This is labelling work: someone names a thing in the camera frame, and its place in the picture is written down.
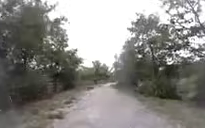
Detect grey dirt path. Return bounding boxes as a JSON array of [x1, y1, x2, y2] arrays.
[[51, 82, 188, 128]]

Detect row of leafy trees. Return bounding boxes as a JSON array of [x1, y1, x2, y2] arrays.
[[112, 0, 205, 108]]

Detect dense trees and bushes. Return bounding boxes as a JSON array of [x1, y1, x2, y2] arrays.
[[0, 0, 84, 113]]

